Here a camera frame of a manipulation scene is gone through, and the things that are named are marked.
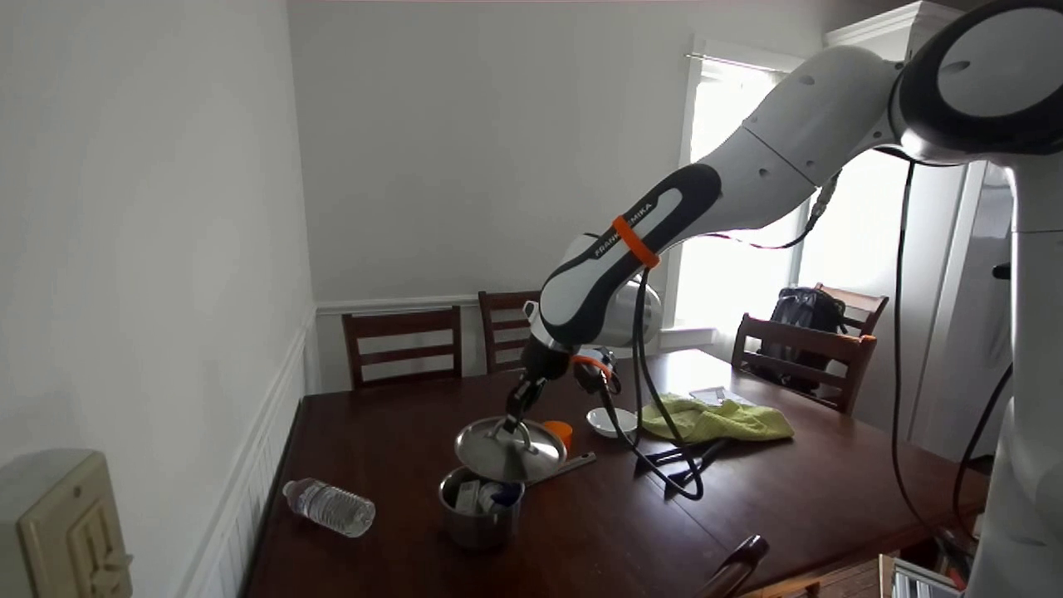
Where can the green cloth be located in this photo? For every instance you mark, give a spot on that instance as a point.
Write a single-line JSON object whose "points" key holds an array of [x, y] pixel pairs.
{"points": [[718, 421]]}

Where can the beige wall light switch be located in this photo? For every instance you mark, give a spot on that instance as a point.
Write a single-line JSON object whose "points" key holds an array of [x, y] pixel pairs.
{"points": [[68, 533]]}

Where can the clear plastic water bottle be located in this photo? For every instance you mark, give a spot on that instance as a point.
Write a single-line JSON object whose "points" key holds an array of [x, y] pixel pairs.
{"points": [[330, 511]]}

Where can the bright window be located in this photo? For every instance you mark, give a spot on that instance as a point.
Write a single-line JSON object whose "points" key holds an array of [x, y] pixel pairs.
{"points": [[731, 277]]}

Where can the silver pot lid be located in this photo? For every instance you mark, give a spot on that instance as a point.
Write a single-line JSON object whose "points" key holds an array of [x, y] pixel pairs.
{"points": [[485, 446]]}

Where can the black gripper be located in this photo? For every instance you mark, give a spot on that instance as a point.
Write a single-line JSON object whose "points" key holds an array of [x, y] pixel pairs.
{"points": [[532, 390]]}

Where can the small white bowl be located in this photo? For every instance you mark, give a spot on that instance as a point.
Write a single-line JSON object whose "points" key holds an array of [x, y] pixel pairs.
{"points": [[611, 423]]}

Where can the black bag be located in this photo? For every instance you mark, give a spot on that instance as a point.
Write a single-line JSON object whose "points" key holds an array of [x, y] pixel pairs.
{"points": [[806, 308]]}

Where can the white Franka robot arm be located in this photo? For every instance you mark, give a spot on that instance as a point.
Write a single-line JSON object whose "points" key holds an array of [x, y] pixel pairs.
{"points": [[775, 144]]}

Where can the wooden framed panel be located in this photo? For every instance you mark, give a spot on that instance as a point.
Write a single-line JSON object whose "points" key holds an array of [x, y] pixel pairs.
{"points": [[919, 580]]}

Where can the dark wooden slat chair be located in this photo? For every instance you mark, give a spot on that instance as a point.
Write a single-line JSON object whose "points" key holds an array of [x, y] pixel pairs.
{"points": [[867, 299], [801, 338], [503, 299], [400, 320]]}

